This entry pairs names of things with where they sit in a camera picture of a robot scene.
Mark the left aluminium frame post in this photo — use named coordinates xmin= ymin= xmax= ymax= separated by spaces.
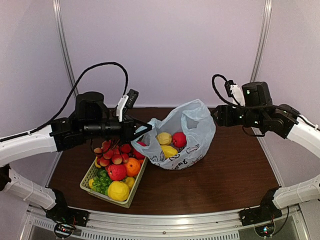
xmin=52 ymin=0 xmax=76 ymax=88

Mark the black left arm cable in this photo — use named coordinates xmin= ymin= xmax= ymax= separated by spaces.
xmin=4 ymin=61 xmax=130 ymax=141

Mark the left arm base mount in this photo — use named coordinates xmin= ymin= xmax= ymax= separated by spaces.
xmin=43 ymin=188 xmax=89 ymax=239

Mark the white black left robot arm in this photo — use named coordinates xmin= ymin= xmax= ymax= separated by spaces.
xmin=0 ymin=89 xmax=152 ymax=222

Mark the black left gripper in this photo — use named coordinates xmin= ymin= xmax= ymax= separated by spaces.
xmin=81 ymin=114 xmax=152 ymax=143

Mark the long yellow fruit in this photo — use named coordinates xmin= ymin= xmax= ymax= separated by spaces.
xmin=94 ymin=157 xmax=102 ymax=169

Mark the front aluminium rail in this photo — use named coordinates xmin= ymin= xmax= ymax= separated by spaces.
xmin=18 ymin=205 xmax=311 ymax=240

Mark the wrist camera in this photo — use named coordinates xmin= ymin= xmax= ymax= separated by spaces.
xmin=115 ymin=89 xmax=139 ymax=122
xmin=224 ymin=80 xmax=245 ymax=106

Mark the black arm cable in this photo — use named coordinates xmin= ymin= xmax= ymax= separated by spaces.
xmin=211 ymin=73 xmax=241 ymax=108
xmin=4 ymin=61 xmax=130 ymax=141

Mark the green grape bunch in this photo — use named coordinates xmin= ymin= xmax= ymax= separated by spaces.
xmin=89 ymin=176 xmax=112 ymax=196

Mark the small yellow lemon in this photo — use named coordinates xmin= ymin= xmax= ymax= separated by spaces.
xmin=124 ymin=177 xmax=136 ymax=191

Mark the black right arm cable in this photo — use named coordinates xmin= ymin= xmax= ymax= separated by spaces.
xmin=211 ymin=73 xmax=241 ymax=108

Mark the pale yellow wrinkled fruit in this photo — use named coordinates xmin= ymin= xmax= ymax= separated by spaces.
xmin=156 ymin=132 xmax=172 ymax=146

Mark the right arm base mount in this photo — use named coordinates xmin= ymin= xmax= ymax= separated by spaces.
xmin=239 ymin=187 xmax=283 ymax=239

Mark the light blue plastic bag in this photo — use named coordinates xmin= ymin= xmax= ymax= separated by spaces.
xmin=131 ymin=99 xmax=216 ymax=170

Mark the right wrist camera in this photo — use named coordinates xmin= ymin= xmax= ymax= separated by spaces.
xmin=224 ymin=80 xmax=245 ymax=106

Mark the large yellow lemon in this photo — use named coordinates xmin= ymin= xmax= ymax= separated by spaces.
xmin=107 ymin=181 xmax=130 ymax=202

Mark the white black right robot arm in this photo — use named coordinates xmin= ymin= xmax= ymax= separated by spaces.
xmin=211 ymin=80 xmax=320 ymax=221

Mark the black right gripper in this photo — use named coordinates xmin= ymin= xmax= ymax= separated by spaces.
xmin=211 ymin=103 xmax=265 ymax=129

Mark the aluminium frame post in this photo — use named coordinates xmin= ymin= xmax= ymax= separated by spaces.
xmin=52 ymin=0 xmax=76 ymax=88
xmin=241 ymin=0 xmax=273 ymax=111

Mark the orange fruit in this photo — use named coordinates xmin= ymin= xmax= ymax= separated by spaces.
xmin=124 ymin=157 xmax=141 ymax=177

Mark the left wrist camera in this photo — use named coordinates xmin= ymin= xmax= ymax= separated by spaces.
xmin=115 ymin=89 xmax=139 ymax=122

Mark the right aluminium frame post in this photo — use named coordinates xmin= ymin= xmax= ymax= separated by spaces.
xmin=241 ymin=0 xmax=273 ymax=111

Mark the red lychee bunch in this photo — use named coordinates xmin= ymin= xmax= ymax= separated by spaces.
xmin=92 ymin=140 xmax=132 ymax=169

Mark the red apple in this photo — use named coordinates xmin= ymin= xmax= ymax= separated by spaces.
xmin=107 ymin=164 xmax=127 ymax=181

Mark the red fruit in bag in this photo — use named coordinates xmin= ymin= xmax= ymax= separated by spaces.
xmin=172 ymin=131 xmax=187 ymax=148

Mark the beige perforated plastic basket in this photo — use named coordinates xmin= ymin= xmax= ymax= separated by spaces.
xmin=80 ymin=159 xmax=147 ymax=209

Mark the pink red round fruit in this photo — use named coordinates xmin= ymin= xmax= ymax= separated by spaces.
xmin=133 ymin=141 xmax=147 ymax=160

